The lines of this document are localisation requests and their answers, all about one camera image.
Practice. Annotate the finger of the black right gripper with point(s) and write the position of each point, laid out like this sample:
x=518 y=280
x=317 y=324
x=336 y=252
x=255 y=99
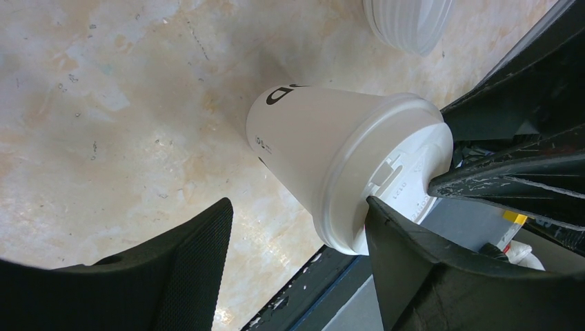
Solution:
x=540 y=91
x=543 y=179

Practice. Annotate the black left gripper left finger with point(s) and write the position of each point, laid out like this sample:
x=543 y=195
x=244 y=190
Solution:
x=170 y=282

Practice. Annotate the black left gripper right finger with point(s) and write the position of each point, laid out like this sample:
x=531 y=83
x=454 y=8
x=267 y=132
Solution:
x=426 y=282

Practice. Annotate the white plastic cup lid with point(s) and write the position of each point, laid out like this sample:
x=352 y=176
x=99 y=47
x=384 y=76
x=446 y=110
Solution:
x=392 y=155

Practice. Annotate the white paper coffee cup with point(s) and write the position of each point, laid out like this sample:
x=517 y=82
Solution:
x=323 y=145

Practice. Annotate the stack of translucent lids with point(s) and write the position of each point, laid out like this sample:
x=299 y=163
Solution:
x=413 y=26

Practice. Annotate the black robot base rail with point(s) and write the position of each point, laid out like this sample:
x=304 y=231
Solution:
x=314 y=295

